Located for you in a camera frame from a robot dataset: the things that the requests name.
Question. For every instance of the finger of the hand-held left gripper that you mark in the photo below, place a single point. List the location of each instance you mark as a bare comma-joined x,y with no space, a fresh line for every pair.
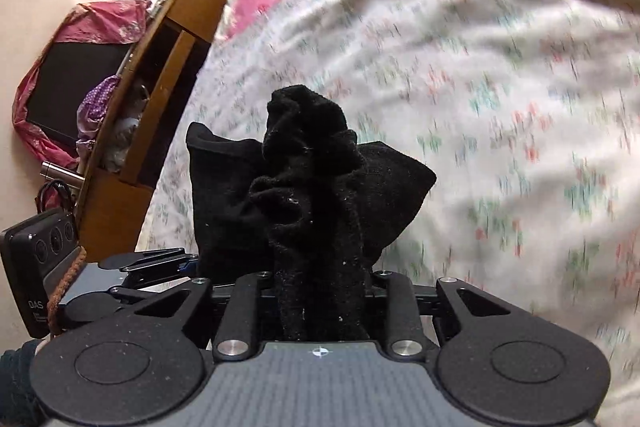
150,293
150,263

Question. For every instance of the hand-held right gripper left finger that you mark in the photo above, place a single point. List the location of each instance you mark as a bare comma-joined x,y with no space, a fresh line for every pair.
245,302

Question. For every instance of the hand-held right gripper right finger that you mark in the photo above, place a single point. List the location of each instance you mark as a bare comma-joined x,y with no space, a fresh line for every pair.
402,302

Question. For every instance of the black pants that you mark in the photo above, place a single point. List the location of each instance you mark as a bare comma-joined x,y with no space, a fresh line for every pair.
310,197

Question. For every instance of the person's left forearm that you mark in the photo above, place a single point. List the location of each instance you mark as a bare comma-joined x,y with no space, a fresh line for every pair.
15,387

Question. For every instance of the wooden desk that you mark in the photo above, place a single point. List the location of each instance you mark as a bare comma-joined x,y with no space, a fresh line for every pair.
120,212

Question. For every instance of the steel thermos bottle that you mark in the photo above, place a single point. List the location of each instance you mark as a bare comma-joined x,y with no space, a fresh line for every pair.
62,173

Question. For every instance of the pile of grey clothes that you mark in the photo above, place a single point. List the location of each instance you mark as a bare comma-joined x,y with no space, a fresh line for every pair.
122,142

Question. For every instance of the purple patterned cloth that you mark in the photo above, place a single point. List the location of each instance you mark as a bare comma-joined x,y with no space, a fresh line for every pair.
97,107

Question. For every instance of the black monitor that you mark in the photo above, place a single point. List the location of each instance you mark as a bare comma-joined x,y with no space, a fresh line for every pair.
70,87

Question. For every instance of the pink floral cloth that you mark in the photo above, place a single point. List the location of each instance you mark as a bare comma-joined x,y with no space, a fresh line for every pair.
100,22

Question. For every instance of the floral patchwork bed sheet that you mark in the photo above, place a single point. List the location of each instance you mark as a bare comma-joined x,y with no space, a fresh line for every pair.
450,57

